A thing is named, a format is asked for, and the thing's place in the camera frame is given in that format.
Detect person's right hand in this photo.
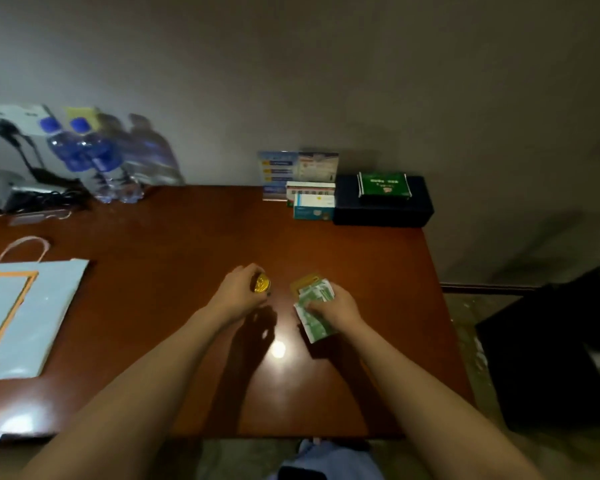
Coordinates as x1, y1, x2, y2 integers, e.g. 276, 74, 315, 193
302, 283, 367, 338

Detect person's left hand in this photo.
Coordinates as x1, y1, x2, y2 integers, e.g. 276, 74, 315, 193
204, 263, 274, 326

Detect small green white packet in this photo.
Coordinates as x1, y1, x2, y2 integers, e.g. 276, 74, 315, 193
291, 273, 340, 345

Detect small teal box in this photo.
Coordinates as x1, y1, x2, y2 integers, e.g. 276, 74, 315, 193
293, 193, 338, 223

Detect small white box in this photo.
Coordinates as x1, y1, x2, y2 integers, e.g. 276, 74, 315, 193
285, 181, 338, 204

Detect black tissue box green label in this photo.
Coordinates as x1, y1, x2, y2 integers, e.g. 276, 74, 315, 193
332, 173, 436, 230

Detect dark green packet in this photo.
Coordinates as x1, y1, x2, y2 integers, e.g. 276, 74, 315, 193
357, 171, 414, 202

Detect clear water bottle blue label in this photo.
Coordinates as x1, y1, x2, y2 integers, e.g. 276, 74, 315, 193
70, 115, 147, 205
38, 115, 117, 206

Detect small clear plastic piece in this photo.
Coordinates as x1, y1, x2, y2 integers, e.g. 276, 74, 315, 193
8, 207, 74, 227

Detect orange folder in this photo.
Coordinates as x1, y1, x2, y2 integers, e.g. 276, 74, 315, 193
0, 269, 40, 357

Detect person's left forearm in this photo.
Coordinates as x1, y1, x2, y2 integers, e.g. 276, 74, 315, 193
20, 309, 231, 480

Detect person's right forearm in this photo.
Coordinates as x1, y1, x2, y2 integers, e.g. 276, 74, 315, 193
338, 325, 546, 480

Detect reddish wooden desk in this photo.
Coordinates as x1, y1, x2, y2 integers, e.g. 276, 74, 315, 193
0, 185, 476, 441

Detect person's blue trousers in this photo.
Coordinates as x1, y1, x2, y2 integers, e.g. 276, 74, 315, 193
270, 439, 386, 480

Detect black low cabinet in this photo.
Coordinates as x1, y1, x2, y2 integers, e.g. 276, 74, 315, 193
476, 259, 600, 432

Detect yellow wall sticker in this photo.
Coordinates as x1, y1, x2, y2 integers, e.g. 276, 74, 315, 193
62, 105, 103, 132

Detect black plug with cable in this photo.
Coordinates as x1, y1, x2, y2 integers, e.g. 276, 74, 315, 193
0, 117, 79, 192

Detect white wall outlet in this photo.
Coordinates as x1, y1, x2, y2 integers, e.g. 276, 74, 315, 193
0, 103, 57, 137

